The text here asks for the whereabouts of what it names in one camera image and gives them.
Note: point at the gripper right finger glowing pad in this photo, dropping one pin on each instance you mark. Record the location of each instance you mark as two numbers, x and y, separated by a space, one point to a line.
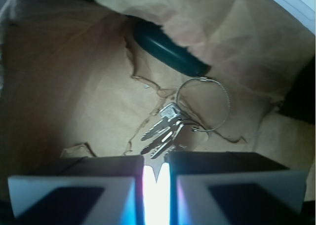
234 188

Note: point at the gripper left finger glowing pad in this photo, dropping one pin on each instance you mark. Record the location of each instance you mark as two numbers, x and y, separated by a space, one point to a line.
80 191

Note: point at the silver keys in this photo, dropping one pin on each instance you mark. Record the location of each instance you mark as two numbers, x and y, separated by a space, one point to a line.
173 120

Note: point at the brown paper bag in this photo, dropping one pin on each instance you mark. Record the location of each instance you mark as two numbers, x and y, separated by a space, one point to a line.
71 73

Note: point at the dark green oblong case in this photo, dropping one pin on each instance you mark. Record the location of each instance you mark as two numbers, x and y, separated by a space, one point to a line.
154 41

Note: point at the white plastic bin lid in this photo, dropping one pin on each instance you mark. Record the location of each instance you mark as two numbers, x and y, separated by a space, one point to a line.
303 10

